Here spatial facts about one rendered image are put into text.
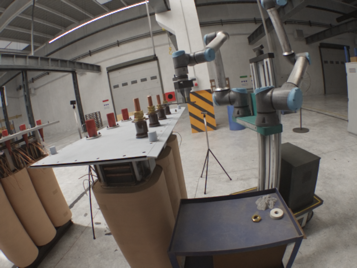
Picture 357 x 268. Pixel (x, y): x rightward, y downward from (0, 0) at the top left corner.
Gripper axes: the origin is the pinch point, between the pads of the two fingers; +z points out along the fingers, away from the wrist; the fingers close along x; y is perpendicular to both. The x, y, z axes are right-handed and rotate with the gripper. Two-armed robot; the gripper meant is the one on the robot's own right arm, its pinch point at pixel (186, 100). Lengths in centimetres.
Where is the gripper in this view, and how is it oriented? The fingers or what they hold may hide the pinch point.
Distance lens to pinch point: 119.7
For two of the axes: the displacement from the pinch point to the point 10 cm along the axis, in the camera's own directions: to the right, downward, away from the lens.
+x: 7.8, -2.7, 5.6
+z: 1.7, 9.6, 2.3
